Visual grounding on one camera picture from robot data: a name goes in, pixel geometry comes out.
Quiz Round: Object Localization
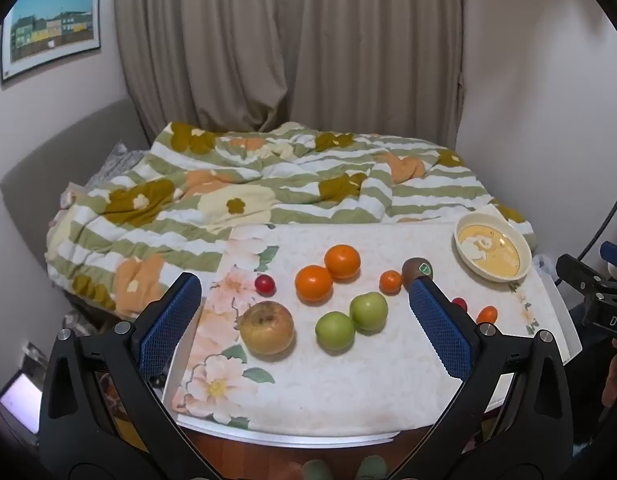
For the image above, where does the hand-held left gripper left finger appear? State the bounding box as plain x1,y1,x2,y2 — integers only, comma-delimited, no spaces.
38,272,224,480

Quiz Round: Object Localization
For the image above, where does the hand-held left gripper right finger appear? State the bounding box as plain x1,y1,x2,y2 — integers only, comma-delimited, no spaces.
388,277,574,480

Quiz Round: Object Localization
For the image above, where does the brown kiwi with green sticker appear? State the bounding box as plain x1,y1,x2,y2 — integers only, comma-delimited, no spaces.
401,257,434,291

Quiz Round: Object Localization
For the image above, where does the cream bowl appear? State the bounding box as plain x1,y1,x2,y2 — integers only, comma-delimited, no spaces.
454,212,532,283

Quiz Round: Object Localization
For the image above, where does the yellow-brown apple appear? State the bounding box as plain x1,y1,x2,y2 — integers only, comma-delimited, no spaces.
239,301,295,356

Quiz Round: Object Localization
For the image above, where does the green apple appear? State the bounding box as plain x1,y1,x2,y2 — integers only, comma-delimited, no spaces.
349,292,389,332
315,311,356,352

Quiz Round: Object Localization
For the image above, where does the orange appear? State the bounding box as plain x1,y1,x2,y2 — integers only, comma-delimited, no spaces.
323,244,362,281
295,265,334,304

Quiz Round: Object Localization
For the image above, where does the white plastic bag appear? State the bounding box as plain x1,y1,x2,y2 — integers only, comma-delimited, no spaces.
532,254,559,281

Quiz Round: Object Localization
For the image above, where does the green striped floral blanket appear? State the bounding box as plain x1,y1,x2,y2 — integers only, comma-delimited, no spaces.
44,121,536,318

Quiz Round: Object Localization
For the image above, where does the white floral tablecloth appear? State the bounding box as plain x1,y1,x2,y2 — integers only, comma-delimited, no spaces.
163,222,571,433

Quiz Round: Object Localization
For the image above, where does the lit screen device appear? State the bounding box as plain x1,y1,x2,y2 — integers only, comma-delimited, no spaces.
0,372,43,433

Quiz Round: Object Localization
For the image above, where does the grey patterned pillow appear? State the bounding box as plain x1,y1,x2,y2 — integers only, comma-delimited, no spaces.
83,142,144,191

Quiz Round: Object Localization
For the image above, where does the grey upholstered headboard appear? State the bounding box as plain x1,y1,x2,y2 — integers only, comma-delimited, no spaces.
0,97,149,256

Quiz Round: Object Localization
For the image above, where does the beige curtain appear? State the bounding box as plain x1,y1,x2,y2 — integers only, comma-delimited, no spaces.
113,0,464,148

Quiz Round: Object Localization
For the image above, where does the black cable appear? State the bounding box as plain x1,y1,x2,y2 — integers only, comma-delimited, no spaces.
578,175,617,261

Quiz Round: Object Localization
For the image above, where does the framed wall picture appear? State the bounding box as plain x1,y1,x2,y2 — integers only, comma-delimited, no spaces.
0,0,102,85

